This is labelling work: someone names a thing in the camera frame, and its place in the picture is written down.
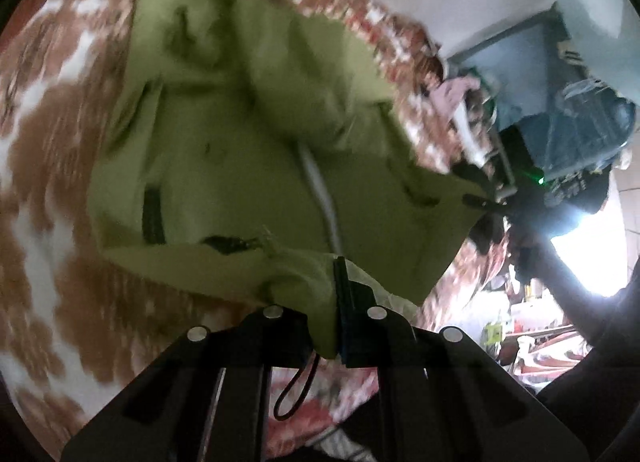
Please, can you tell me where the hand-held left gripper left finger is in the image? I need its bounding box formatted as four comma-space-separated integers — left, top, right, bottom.
60, 306, 315, 462

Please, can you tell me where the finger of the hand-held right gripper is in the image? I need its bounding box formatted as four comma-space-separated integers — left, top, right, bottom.
461, 193, 512, 217
451, 163, 497, 189

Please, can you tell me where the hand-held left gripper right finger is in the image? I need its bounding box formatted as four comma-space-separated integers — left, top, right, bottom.
333, 255, 590, 462

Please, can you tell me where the olive green hooded jacket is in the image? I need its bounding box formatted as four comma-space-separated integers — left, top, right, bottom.
87, 0, 497, 359

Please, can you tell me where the person's right forearm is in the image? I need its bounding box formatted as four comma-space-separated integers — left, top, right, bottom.
530, 237, 618, 345

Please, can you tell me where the white cloth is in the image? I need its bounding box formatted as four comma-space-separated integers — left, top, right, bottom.
451, 97, 497, 169

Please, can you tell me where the pink cloth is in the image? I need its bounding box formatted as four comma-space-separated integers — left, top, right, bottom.
431, 76, 484, 114

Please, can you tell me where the person's dark clothing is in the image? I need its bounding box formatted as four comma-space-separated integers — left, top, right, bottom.
537, 272, 640, 462

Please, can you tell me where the red floral blanket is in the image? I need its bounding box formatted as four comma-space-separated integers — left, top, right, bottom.
0, 0, 513, 462

